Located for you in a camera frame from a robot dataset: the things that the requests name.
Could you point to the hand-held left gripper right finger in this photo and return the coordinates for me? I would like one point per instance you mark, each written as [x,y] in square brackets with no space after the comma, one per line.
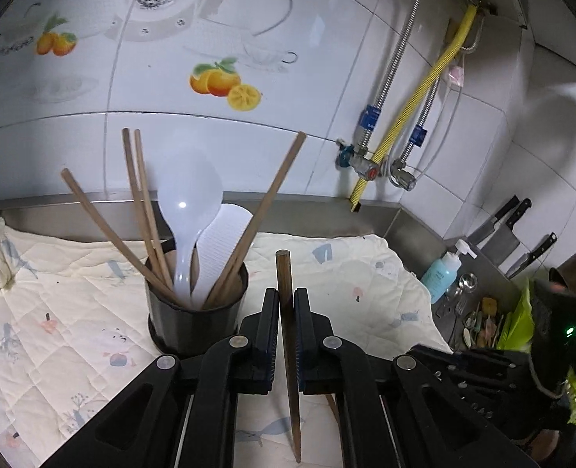
[301,336]

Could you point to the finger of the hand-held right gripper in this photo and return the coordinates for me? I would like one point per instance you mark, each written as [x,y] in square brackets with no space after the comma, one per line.
[478,370]

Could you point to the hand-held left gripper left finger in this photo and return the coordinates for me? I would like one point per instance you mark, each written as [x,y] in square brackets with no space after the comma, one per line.
[270,331]

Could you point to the brown wooden chopstick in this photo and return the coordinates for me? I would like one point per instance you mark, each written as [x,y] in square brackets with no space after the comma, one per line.
[284,273]
[331,407]
[273,185]
[146,195]
[102,224]
[234,273]
[134,190]

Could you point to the black utensil holder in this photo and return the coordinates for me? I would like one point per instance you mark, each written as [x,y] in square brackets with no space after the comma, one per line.
[185,321]

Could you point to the white smooth rice spoon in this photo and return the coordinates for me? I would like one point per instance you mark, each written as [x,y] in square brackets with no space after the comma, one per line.
[190,195]

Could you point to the white ceramic spoon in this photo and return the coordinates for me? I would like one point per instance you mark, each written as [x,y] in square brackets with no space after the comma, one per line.
[467,335]

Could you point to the green plastic bag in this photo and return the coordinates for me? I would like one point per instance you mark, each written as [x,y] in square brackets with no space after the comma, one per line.
[519,312]

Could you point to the large metal spoon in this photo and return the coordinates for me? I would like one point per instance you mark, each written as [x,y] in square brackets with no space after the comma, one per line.
[468,280]

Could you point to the blue soap pump bottle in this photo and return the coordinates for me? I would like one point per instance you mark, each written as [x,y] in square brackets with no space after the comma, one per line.
[441,275]

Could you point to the white ridged rice paddle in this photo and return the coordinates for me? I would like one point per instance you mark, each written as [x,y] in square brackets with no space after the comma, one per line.
[219,234]

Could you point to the metal angle valve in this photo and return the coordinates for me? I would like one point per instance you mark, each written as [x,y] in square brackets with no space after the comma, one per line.
[405,178]

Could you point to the cream printed quilted mat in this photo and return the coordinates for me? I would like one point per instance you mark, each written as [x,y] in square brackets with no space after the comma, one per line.
[49,302]

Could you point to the pink plastic hook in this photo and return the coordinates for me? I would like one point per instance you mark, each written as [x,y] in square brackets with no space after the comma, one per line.
[456,75]

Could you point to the grey wall-mounted unit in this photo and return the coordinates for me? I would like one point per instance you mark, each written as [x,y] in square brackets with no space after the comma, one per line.
[551,9]

